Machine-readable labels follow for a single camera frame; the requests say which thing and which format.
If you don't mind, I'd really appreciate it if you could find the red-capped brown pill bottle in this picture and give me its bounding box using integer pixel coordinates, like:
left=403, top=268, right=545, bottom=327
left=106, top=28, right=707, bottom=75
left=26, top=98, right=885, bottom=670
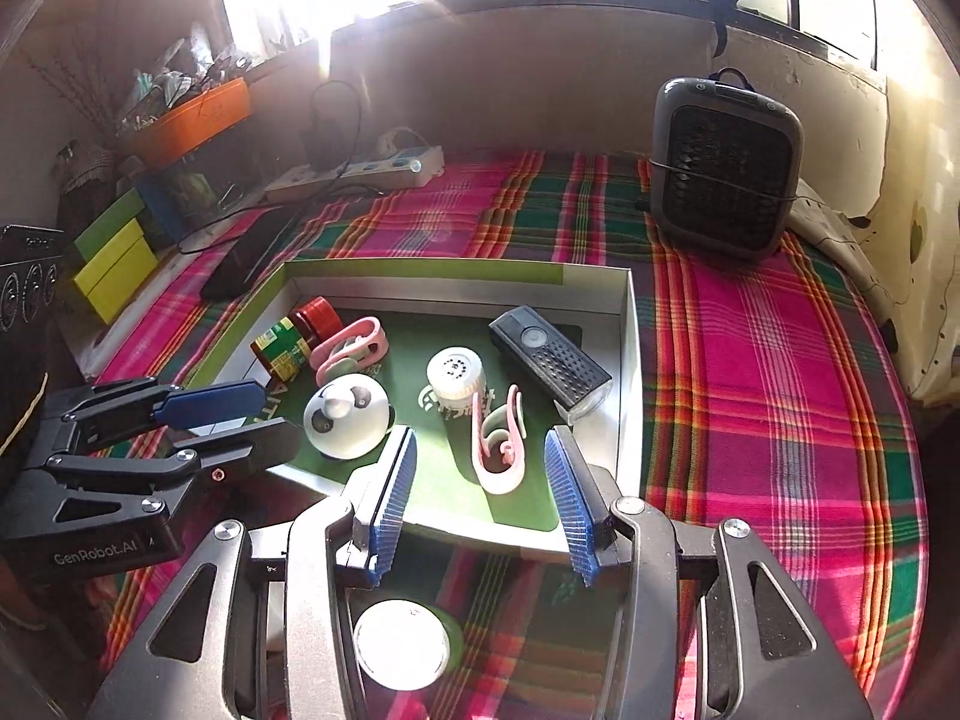
left=251, top=296, right=343, bottom=383

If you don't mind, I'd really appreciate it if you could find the green spool white top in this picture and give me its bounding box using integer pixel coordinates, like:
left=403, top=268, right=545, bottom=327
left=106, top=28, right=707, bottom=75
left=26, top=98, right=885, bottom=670
left=353, top=598, right=464, bottom=692

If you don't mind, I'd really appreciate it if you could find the white round panda gadget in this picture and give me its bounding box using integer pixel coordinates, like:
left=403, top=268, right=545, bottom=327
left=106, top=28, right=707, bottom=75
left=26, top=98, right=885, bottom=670
left=302, top=374, right=394, bottom=461

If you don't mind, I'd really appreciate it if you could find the pink white clip toy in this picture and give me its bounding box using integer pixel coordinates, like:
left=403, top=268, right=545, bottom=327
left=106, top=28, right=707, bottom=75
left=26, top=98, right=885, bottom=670
left=309, top=316, right=389, bottom=387

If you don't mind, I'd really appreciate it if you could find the white cylindrical small jar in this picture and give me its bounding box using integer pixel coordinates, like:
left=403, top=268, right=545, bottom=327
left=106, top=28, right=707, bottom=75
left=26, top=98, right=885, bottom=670
left=418, top=346, right=487, bottom=418

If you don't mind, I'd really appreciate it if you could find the black bike light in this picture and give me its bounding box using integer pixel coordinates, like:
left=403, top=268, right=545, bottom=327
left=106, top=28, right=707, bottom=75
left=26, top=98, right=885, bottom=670
left=488, top=305, right=613, bottom=424

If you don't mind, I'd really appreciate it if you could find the yellow green boxes stack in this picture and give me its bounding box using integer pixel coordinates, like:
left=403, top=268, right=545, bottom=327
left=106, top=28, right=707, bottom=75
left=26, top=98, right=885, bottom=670
left=70, top=188, right=158, bottom=325

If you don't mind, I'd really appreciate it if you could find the black speaker device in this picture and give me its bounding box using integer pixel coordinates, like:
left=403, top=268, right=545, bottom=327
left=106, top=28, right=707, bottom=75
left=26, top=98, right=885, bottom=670
left=0, top=224, right=65, bottom=491

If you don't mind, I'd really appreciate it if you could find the black smartphone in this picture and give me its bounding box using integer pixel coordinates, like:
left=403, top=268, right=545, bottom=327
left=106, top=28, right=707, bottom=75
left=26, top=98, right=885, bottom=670
left=200, top=205, right=299, bottom=302

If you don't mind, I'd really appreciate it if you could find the plaid tablecloth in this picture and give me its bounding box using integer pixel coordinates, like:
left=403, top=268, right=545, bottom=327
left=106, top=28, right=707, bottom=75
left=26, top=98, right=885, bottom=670
left=98, top=151, right=929, bottom=718

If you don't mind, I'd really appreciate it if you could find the orange plastic bin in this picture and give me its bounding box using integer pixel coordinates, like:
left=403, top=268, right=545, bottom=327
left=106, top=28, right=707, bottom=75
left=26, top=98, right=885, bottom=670
left=119, top=78, right=252, bottom=171

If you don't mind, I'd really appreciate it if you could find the green and white cardboard tray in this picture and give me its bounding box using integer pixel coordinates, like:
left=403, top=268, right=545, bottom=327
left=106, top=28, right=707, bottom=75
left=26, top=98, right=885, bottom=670
left=185, top=259, right=644, bottom=556

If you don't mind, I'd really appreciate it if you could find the white power strip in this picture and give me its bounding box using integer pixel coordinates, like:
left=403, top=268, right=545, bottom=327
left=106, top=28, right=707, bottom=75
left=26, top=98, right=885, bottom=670
left=265, top=146, right=446, bottom=202

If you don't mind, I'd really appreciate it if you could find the heart pattern curtain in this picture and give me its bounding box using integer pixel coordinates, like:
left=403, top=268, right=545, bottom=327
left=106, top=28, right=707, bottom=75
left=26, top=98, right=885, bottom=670
left=788, top=0, right=958, bottom=408

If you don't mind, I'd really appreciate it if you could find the small grey space heater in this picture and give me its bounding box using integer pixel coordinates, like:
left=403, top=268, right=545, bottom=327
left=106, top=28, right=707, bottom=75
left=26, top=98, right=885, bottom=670
left=649, top=67, right=804, bottom=260

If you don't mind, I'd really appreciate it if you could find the black strap on window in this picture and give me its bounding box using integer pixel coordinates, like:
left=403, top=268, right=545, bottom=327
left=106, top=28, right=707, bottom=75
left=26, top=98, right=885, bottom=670
left=704, top=0, right=762, bottom=59

